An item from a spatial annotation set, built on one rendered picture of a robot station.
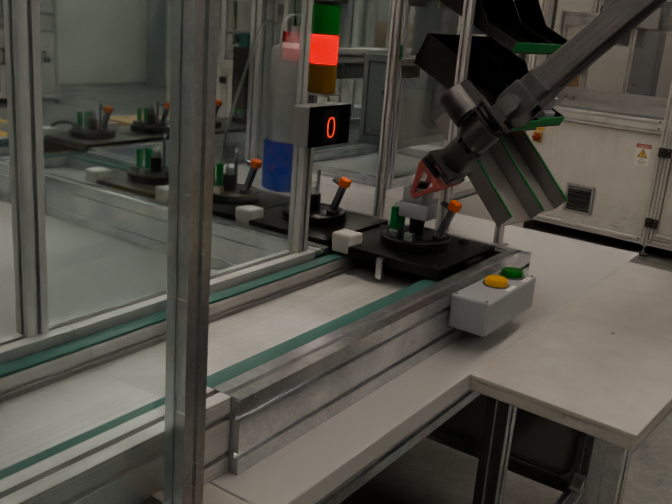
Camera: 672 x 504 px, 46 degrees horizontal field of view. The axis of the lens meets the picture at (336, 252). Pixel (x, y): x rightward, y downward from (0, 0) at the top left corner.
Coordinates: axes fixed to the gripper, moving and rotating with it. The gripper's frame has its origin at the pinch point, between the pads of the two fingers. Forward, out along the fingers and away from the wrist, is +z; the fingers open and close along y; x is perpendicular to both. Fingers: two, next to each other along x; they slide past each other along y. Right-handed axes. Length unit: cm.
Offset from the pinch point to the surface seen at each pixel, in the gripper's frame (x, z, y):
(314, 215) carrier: -11.0, 21.2, 3.7
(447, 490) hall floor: 59, 91, -69
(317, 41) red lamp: -26.4, -12.8, 21.7
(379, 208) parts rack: -8.6, 20.9, -19.1
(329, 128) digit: -14.9, -3.3, 19.5
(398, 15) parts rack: -36.7, -11.6, -18.8
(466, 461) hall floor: 56, 93, -89
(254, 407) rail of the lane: 23, -1, 69
